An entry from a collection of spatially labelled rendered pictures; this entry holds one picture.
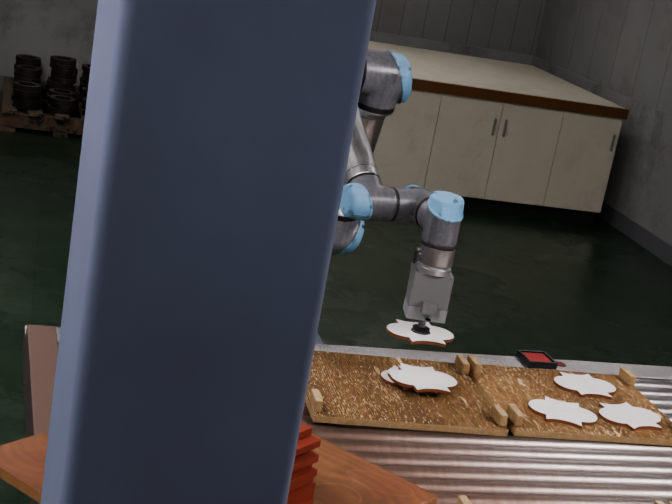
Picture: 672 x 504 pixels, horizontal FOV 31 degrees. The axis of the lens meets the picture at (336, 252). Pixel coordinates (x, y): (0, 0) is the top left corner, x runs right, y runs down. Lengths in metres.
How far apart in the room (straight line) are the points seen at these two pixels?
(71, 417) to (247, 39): 0.17
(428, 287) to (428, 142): 5.72
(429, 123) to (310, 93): 7.73
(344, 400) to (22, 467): 0.85
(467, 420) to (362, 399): 0.22
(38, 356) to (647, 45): 6.96
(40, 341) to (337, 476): 0.83
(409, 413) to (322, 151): 2.02
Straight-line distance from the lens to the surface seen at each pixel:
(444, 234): 2.51
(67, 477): 0.53
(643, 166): 8.69
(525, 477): 2.39
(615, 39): 9.41
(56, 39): 10.02
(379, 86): 2.81
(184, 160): 0.48
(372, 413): 2.46
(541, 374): 2.87
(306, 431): 1.76
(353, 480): 1.94
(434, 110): 8.20
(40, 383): 2.35
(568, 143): 8.58
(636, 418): 2.74
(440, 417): 2.51
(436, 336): 2.60
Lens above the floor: 1.90
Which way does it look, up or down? 16 degrees down
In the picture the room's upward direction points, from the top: 10 degrees clockwise
